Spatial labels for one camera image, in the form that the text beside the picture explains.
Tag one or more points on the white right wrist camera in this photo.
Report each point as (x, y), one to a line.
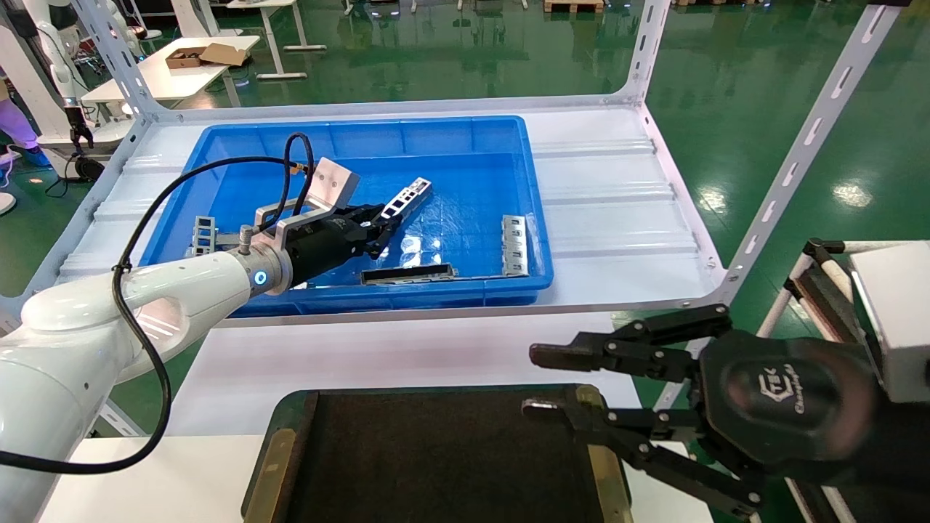
(901, 319)

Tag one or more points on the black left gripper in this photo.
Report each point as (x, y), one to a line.
(323, 250)

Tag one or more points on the silver perforated metal part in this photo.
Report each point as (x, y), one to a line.
(410, 195)

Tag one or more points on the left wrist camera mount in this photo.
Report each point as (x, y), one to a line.
(330, 185)

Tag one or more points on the person in purple clothing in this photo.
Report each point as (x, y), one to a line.
(18, 123)

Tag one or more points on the wooden pallet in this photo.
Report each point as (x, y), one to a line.
(574, 6)

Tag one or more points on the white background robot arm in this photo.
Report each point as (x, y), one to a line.
(58, 58)

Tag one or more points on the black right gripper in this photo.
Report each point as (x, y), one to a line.
(785, 399)

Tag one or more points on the upright silver frame part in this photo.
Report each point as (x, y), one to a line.
(195, 243)

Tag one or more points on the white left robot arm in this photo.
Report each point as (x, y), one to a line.
(109, 312)

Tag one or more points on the pipe cart with black shelves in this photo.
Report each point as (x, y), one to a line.
(821, 298)

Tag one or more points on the blue plastic bin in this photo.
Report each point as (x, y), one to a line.
(465, 167)

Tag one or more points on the white table with cardboard box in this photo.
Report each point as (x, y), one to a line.
(182, 81)

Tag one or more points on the white metal shelf rack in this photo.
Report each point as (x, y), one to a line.
(610, 211)

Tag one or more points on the flat open cardboard box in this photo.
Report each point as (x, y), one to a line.
(218, 54)

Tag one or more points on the silver slotted bracket part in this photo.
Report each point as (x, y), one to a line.
(514, 247)

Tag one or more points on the black container with brass edges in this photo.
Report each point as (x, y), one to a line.
(436, 465)

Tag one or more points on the flat silver sheet part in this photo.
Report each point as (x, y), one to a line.
(229, 240)

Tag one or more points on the silver part with black slot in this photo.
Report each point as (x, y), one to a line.
(407, 274)

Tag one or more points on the white metal leg table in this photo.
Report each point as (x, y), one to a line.
(261, 3)

